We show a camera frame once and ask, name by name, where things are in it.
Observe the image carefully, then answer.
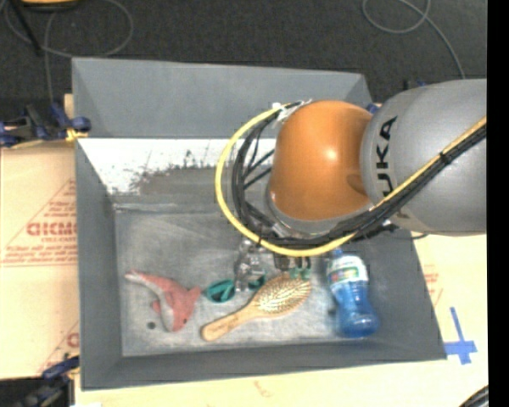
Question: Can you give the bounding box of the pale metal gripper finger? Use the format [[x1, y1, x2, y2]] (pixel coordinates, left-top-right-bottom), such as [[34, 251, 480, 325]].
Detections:
[[234, 265, 267, 293], [237, 241, 262, 270]]

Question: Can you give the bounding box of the wooden hairbrush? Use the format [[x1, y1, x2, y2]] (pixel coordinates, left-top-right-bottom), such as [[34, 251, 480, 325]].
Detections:
[[199, 273, 313, 343]]

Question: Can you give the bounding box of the grey metal bin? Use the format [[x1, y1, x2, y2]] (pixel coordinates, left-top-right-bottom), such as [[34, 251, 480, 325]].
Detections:
[[70, 57, 448, 390]]

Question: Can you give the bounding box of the blue plastic bottle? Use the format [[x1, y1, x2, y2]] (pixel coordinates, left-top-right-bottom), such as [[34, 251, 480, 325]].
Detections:
[[325, 248, 381, 339]]

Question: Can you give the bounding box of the pink toy shark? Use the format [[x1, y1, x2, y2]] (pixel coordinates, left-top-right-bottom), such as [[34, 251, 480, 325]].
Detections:
[[124, 270, 203, 333]]

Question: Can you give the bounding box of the teal green ring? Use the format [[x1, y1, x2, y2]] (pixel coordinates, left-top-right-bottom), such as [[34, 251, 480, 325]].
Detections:
[[204, 279, 236, 304]]

